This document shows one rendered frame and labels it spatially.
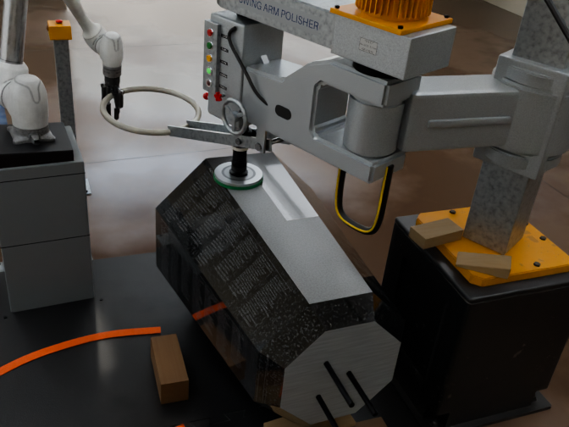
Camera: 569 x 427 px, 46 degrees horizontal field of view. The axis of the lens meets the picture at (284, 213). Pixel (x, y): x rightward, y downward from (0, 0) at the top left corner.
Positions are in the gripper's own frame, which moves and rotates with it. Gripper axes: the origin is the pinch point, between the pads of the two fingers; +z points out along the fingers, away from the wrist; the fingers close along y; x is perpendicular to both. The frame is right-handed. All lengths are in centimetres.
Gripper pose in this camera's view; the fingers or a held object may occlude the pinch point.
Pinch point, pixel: (112, 112)
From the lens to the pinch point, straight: 353.3
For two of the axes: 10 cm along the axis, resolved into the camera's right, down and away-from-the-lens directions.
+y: 8.7, 3.8, -3.2
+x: 4.8, -4.5, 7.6
